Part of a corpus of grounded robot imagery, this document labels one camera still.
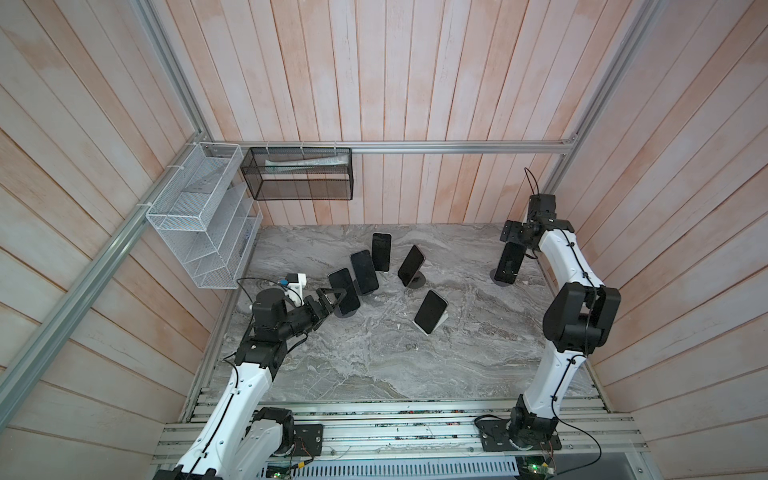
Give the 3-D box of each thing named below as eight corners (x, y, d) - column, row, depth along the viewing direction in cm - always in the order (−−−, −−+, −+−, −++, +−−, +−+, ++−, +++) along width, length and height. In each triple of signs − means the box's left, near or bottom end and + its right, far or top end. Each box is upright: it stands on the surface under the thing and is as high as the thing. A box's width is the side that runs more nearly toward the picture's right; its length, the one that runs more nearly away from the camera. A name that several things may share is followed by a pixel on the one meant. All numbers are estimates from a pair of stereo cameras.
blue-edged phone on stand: (362, 297, 102) (360, 275, 92) (353, 277, 108) (350, 254, 98) (378, 292, 103) (378, 270, 93) (368, 272, 109) (367, 249, 99)
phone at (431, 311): (430, 337, 93) (437, 315, 82) (413, 323, 96) (418, 300, 85) (442, 325, 96) (451, 302, 85) (426, 311, 99) (432, 287, 88)
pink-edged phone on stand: (406, 291, 104) (410, 265, 92) (397, 277, 108) (399, 250, 96) (421, 285, 106) (426, 258, 94) (411, 271, 110) (415, 244, 98)
